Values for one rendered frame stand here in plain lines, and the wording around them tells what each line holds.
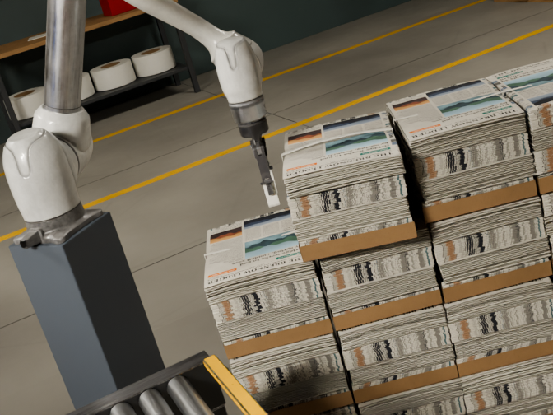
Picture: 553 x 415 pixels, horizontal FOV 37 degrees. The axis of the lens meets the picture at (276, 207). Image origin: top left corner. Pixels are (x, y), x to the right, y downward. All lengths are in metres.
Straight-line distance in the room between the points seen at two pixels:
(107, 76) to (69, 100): 5.70
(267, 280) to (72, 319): 0.55
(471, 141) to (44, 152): 1.06
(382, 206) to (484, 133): 0.30
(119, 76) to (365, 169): 6.21
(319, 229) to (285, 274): 0.16
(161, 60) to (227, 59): 6.08
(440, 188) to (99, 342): 0.98
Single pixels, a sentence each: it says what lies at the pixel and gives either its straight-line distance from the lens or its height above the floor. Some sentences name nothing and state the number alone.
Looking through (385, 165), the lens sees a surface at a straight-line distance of 1.98.
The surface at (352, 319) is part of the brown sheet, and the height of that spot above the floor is 0.63.
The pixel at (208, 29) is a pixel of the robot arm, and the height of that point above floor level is 1.39.
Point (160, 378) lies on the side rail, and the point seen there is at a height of 0.80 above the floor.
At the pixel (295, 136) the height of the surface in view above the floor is 1.06.
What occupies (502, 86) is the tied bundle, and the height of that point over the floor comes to 1.06.
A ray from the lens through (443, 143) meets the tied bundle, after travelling 2.06.
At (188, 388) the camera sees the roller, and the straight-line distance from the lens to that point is 1.79.
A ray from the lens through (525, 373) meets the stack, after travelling 2.40.
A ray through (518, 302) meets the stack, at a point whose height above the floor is 0.56.
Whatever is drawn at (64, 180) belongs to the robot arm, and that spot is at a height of 1.14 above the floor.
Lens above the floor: 1.72
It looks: 21 degrees down
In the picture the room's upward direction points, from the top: 15 degrees counter-clockwise
